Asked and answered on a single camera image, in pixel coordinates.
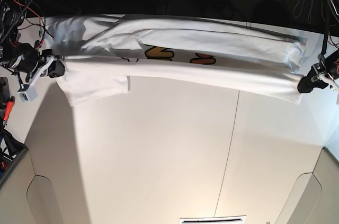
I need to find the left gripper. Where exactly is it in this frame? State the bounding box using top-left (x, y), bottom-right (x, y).
top-left (297, 54), bottom-right (338, 94)

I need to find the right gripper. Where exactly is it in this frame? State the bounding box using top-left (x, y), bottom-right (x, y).
top-left (17, 49), bottom-right (65, 91)

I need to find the white printed t-shirt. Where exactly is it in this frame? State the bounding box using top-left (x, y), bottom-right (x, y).
top-left (47, 15), bottom-right (306, 106)

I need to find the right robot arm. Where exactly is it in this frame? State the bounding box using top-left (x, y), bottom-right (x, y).
top-left (1, 0), bottom-right (65, 101)

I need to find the white vent grille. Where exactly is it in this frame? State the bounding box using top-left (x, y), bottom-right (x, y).
top-left (179, 216), bottom-right (246, 224)

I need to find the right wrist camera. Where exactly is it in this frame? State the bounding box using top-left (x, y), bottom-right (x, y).
top-left (18, 87), bottom-right (38, 102)

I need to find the orange handled tool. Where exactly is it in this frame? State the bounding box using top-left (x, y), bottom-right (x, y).
top-left (3, 96), bottom-right (15, 128)

